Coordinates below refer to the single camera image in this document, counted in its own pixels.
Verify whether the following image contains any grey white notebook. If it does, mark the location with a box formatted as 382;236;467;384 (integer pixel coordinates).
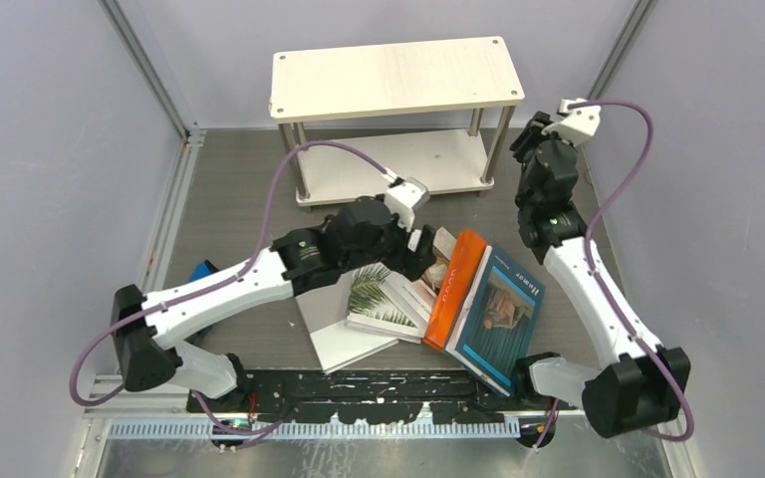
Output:
295;273;398;373

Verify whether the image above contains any white coffee cover book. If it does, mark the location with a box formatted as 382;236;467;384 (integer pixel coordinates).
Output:
383;227;456;325

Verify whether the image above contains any teal Humor book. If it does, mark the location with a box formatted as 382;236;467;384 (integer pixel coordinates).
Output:
443;245;546;397

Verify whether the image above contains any white two-tier shelf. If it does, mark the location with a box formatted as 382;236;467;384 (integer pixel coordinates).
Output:
269;36;525;195

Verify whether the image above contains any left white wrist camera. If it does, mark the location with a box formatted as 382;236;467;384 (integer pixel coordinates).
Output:
382;168;430;232

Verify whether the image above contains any blue grey cloth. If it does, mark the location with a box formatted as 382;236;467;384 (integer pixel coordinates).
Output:
187;260;219;347

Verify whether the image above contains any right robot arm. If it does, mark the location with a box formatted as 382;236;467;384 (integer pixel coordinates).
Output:
510;99;693;441

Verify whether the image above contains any white palm leaf book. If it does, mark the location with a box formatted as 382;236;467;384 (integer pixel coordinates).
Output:
345;264;431;344

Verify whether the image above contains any orange book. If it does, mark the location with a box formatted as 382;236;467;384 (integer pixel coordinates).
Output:
422;228;487;352

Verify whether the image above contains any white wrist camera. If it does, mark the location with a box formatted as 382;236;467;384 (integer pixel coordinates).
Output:
542;99;602;146
382;168;430;232

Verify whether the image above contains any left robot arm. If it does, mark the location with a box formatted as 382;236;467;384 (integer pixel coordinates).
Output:
111;192;436;411

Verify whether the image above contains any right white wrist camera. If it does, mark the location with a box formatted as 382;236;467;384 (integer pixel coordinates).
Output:
542;99;602;146

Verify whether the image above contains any white slotted cable duct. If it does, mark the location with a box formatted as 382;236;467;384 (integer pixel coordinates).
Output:
108;417;520;440

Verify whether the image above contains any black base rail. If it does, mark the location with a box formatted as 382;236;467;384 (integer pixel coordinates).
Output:
205;369;550;425

